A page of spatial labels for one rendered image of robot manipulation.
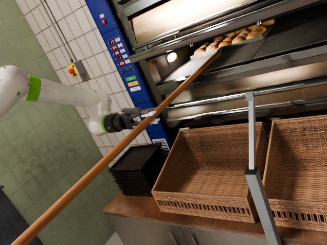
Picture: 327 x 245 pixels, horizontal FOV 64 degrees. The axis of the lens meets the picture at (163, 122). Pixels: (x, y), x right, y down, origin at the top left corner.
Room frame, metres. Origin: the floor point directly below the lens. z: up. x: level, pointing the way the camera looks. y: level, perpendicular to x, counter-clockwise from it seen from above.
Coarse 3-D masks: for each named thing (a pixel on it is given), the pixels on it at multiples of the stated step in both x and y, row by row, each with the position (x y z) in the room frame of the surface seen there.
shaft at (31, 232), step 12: (156, 108) 1.13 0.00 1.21; (144, 120) 1.05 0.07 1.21; (132, 132) 0.98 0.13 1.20; (120, 144) 0.91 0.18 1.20; (108, 156) 0.86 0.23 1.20; (96, 168) 0.81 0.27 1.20; (84, 180) 0.76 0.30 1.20; (72, 192) 0.72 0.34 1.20; (60, 204) 0.68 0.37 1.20; (48, 216) 0.65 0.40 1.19; (36, 228) 0.61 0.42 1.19; (24, 240) 0.59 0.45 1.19
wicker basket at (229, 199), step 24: (192, 144) 1.56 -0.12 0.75; (216, 144) 1.45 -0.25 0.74; (240, 144) 1.35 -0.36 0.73; (264, 144) 1.22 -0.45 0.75; (168, 168) 1.42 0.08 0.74; (192, 168) 1.55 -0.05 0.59; (216, 168) 1.43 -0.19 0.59; (240, 168) 1.33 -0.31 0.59; (264, 168) 1.15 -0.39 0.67; (168, 192) 1.20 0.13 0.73; (192, 192) 1.31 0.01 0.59; (216, 192) 1.22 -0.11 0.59; (240, 192) 1.14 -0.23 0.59; (216, 216) 1.04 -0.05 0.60; (240, 216) 0.96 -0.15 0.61
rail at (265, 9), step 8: (288, 0) 1.03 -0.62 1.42; (296, 0) 1.01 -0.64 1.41; (264, 8) 1.08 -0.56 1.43; (272, 8) 1.06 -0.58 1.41; (240, 16) 1.15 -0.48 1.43; (248, 16) 1.13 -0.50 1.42; (216, 24) 1.22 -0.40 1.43; (224, 24) 1.19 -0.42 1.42; (200, 32) 1.27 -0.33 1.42; (176, 40) 1.36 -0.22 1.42; (152, 48) 1.46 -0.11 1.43; (160, 48) 1.43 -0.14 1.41; (128, 56) 1.57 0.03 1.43; (136, 56) 1.54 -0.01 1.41
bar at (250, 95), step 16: (304, 80) 0.84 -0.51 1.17; (320, 80) 0.80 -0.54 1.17; (224, 96) 1.02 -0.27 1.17; (240, 96) 0.98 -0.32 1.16; (256, 96) 0.96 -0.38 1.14; (256, 176) 0.77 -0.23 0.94; (256, 192) 0.78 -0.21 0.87; (256, 208) 0.79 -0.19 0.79; (272, 224) 0.77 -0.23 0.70; (272, 240) 0.78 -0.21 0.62
